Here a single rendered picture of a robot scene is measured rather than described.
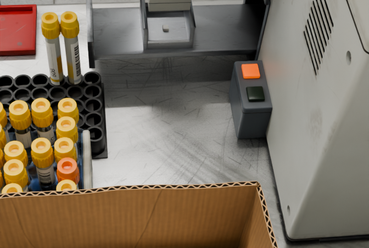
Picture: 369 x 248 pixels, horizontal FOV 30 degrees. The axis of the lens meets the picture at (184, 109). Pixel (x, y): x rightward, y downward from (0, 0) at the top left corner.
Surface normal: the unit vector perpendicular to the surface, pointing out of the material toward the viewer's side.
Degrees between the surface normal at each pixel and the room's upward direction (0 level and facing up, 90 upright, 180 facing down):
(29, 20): 0
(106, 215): 87
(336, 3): 90
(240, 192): 89
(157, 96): 0
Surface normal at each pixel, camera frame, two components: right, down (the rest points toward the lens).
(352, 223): 0.11, 0.80
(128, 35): 0.07, -0.60
